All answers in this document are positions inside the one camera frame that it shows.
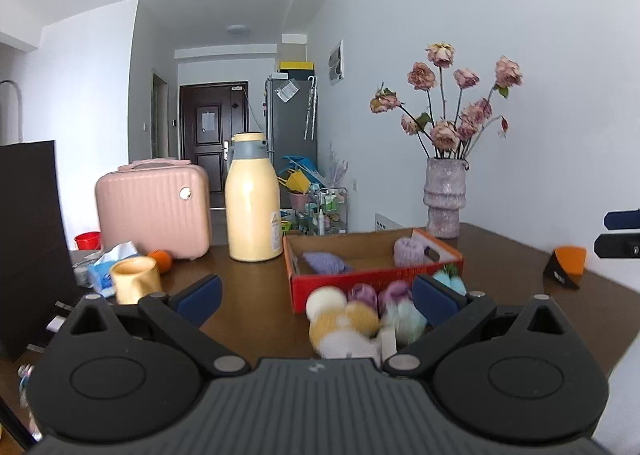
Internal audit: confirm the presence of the cream thermos jug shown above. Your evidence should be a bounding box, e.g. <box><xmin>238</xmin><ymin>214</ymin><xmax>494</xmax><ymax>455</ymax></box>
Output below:
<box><xmin>224</xmin><ymin>132</ymin><xmax>282</xmax><ymax>262</ymax></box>

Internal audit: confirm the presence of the lavender knit cloth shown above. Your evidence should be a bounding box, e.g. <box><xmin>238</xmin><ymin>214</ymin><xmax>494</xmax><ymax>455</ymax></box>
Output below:
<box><xmin>303</xmin><ymin>251</ymin><xmax>352</xmax><ymax>275</ymax></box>

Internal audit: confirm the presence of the white round sponge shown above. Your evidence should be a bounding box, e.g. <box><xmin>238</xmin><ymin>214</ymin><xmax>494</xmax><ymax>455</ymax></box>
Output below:
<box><xmin>305</xmin><ymin>286</ymin><xmax>347</xmax><ymax>322</ymax></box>

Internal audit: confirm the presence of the purple textured vase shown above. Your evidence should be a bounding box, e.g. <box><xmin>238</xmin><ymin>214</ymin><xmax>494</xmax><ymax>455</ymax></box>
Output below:
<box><xmin>423</xmin><ymin>158</ymin><xmax>466</xmax><ymax>239</ymax></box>

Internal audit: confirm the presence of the wire storage rack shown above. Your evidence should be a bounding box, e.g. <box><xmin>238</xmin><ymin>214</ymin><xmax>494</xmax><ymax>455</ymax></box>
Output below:
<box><xmin>296</xmin><ymin>186</ymin><xmax>348</xmax><ymax>236</ymax></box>

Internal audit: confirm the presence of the yellow box on fridge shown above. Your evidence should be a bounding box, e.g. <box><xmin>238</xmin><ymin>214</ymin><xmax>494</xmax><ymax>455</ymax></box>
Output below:
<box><xmin>279</xmin><ymin>61</ymin><xmax>314</xmax><ymax>72</ymax></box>

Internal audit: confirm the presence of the dried pink rose bouquet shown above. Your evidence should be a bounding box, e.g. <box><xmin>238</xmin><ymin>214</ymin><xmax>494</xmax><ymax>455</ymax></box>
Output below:
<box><xmin>369</xmin><ymin>42</ymin><xmax>523</xmax><ymax>163</ymax></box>

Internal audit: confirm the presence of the red cardboard box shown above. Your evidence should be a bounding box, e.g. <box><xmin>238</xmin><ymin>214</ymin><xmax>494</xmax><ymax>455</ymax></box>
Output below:
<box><xmin>283</xmin><ymin>227</ymin><xmax>464</xmax><ymax>314</ymax></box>

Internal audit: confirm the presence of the grey refrigerator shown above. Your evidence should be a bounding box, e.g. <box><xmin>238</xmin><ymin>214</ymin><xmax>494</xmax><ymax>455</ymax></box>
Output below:
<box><xmin>265</xmin><ymin>71</ymin><xmax>317</xmax><ymax>172</ymax></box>

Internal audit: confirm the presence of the orange fruit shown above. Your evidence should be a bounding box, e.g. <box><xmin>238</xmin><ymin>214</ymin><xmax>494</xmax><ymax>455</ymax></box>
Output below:
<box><xmin>148</xmin><ymin>250</ymin><xmax>174</xmax><ymax>275</ymax></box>

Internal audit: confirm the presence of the mauve fluffy scrunchie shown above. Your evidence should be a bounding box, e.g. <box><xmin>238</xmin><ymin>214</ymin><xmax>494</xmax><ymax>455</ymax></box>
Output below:
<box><xmin>394</xmin><ymin>236</ymin><xmax>433</xmax><ymax>267</ymax></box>

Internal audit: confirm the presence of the purple satin scrunchie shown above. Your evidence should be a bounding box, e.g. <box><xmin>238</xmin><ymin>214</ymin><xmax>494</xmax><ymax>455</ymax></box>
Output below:
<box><xmin>347</xmin><ymin>281</ymin><xmax>412</xmax><ymax>315</ymax></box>

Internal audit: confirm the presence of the dark brown door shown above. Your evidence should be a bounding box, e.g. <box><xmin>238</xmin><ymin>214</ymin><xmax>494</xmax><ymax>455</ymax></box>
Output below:
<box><xmin>179</xmin><ymin>82</ymin><xmax>248</xmax><ymax>208</ymax></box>

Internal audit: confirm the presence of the red bucket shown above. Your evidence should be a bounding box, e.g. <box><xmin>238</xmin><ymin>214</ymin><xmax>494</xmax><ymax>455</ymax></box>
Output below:
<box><xmin>74</xmin><ymin>231</ymin><xmax>102</xmax><ymax>250</ymax></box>

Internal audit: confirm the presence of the orange black wedge object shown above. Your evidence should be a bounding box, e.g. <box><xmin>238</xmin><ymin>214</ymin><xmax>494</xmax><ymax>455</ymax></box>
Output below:
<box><xmin>544</xmin><ymin>246</ymin><xmax>587</xmax><ymax>289</ymax></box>

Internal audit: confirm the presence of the pink hard suitcase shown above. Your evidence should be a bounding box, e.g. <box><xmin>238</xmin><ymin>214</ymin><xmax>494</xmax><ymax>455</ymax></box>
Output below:
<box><xmin>94</xmin><ymin>158</ymin><xmax>212</xmax><ymax>260</ymax></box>

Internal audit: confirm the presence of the light blue plush toy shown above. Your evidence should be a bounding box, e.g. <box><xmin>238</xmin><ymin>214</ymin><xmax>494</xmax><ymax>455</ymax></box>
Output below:
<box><xmin>433</xmin><ymin>270</ymin><xmax>468</xmax><ymax>296</ymax></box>

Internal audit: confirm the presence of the black paper bag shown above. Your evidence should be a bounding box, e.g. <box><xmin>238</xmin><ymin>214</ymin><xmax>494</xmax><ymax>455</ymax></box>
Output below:
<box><xmin>0</xmin><ymin>141</ymin><xmax>80</xmax><ymax>361</ymax></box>

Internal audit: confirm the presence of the yellow white plush toy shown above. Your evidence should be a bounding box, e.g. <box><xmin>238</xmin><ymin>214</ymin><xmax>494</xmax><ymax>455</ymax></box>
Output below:
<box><xmin>309</xmin><ymin>301</ymin><xmax>381</xmax><ymax>363</ymax></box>

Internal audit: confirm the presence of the white foam block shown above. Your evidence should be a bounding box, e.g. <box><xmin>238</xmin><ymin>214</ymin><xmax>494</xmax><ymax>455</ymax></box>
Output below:
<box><xmin>375</xmin><ymin>326</ymin><xmax>397</xmax><ymax>364</ymax></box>

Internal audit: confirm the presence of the tissue pack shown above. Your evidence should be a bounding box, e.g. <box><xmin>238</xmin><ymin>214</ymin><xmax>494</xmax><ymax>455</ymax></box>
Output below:
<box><xmin>87</xmin><ymin>241</ymin><xmax>139</xmax><ymax>298</ymax></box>

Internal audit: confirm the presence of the ceiling lamp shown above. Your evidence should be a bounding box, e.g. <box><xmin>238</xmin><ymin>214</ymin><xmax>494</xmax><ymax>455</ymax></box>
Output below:
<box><xmin>227</xmin><ymin>24</ymin><xmax>250</xmax><ymax>36</ymax></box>

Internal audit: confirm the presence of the pale green mesh pouf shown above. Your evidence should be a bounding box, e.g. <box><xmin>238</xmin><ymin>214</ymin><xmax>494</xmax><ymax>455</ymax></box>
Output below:
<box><xmin>381</xmin><ymin>299</ymin><xmax>427</xmax><ymax>347</ymax></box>

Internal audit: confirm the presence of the yellow ceramic mug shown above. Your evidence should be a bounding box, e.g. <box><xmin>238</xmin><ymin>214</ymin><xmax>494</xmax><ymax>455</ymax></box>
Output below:
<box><xmin>110</xmin><ymin>256</ymin><xmax>163</xmax><ymax>305</ymax></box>

